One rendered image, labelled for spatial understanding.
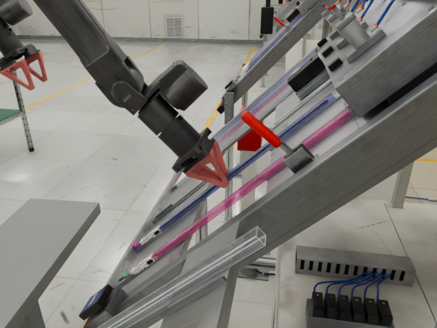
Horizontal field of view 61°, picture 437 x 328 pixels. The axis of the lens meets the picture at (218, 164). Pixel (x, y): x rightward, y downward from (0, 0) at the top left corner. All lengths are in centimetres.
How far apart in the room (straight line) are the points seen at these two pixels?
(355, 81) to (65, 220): 97
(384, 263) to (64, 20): 81
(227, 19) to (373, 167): 895
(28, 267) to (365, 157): 86
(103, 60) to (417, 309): 79
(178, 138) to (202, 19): 883
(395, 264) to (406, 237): 20
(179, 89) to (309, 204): 30
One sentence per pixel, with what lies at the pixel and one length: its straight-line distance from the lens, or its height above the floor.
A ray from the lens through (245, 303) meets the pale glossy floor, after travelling 172.
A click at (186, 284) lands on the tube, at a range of 32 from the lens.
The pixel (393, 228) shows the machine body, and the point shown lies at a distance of 117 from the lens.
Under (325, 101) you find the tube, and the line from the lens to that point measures 63.
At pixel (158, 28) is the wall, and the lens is 975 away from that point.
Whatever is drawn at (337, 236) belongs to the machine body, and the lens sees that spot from 108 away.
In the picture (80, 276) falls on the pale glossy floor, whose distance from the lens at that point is 195.
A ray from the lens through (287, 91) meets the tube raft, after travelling 90.
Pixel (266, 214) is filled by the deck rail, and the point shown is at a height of 98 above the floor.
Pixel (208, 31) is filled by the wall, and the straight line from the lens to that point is 944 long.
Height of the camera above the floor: 123
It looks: 25 degrees down
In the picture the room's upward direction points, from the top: straight up
